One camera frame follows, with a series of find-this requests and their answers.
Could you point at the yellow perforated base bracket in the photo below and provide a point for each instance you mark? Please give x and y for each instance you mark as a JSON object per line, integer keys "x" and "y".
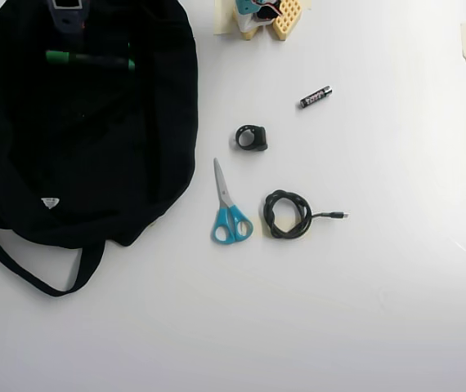
{"x": 287, "y": 18}

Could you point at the black AAA battery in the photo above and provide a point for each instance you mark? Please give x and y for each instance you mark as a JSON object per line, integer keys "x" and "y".
{"x": 315, "y": 97}

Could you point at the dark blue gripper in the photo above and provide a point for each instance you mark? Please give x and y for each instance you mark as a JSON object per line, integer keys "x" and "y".
{"x": 68, "y": 21}

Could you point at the black fabric bag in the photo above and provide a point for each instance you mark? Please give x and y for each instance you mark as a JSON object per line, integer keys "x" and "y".
{"x": 86, "y": 143}

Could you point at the green capped black marker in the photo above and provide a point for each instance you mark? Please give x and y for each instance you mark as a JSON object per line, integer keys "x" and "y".
{"x": 59, "y": 57}

